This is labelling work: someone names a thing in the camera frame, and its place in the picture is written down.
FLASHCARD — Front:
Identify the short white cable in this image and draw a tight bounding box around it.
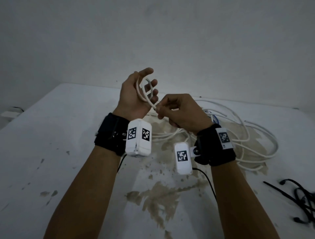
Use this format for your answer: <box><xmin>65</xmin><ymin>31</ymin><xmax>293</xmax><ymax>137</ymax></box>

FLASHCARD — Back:
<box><xmin>136</xmin><ymin>76</ymin><xmax>181</xmax><ymax>130</ymax></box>

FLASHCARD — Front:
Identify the black cable ties bunch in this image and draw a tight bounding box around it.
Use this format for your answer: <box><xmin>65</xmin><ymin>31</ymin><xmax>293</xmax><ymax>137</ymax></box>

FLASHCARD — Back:
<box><xmin>263</xmin><ymin>178</ymin><xmax>315</xmax><ymax>225</ymax></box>

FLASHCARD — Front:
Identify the long white cable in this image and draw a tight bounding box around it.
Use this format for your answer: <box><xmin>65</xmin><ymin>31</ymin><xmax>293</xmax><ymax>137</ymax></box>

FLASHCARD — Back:
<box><xmin>147</xmin><ymin>98</ymin><xmax>279</xmax><ymax>173</ymax></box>

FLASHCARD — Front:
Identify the person's right hand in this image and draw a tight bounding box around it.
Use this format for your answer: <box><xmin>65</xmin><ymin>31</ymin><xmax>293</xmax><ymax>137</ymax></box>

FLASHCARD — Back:
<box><xmin>155</xmin><ymin>93</ymin><xmax>214</xmax><ymax>135</ymax></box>

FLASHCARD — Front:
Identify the white power adapter box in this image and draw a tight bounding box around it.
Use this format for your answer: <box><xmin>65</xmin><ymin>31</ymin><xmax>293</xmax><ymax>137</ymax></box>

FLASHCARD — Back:
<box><xmin>1</xmin><ymin>107</ymin><xmax>24</xmax><ymax>121</ymax></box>

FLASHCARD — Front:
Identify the person's right forearm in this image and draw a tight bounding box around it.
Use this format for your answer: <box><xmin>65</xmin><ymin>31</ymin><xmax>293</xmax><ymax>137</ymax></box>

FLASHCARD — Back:
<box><xmin>210</xmin><ymin>159</ymin><xmax>281</xmax><ymax>239</ymax></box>

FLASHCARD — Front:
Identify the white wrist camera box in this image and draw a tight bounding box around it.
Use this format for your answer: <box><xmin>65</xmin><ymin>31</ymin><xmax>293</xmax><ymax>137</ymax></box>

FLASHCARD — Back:
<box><xmin>125</xmin><ymin>119</ymin><xmax>152</xmax><ymax>158</ymax></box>
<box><xmin>174</xmin><ymin>142</ymin><xmax>199</xmax><ymax>175</ymax></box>

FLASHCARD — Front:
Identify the black wrist strap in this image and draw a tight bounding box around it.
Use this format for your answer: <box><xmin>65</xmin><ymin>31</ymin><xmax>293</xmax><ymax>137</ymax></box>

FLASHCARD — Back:
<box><xmin>94</xmin><ymin>113</ymin><xmax>131</xmax><ymax>157</ymax></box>
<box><xmin>194</xmin><ymin>124</ymin><xmax>237</xmax><ymax>167</ymax></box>

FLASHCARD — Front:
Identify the white checkered marker tag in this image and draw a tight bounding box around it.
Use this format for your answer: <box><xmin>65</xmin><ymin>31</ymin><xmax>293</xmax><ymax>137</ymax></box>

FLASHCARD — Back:
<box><xmin>216</xmin><ymin>127</ymin><xmax>234</xmax><ymax>150</ymax></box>

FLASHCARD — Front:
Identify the black camera cable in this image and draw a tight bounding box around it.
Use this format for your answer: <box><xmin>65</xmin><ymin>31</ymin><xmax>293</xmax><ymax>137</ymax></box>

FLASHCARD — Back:
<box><xmin>117</xmin><ymin>154</ymin><xmax>127</xmax><ymax>173</ymax></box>
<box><xmin>192</xmin><ymin>168</ymin><xmax>217</xmax><ymax>205</ymax></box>

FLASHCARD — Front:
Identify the person's left forearm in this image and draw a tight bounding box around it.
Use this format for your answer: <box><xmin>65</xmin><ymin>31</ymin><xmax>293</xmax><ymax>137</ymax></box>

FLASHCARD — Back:
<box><xmin>43</xmin><ymin>145</ymin><xmax>123</xmax><ymax>239</ymax></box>

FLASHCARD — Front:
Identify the blue cable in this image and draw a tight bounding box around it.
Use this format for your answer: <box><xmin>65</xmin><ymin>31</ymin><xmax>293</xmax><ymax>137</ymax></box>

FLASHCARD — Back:
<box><xmin>205</xmin><ymin>111</ymin><xmax>221</xmax><ymax>125</ymax></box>

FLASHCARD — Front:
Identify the person's left hand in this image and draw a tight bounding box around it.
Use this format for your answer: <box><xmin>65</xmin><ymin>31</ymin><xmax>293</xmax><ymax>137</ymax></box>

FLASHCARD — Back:
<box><xmin>113</xmin><ymin>68</ymin><xmax>159</xmax><ymax>121</ymax></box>

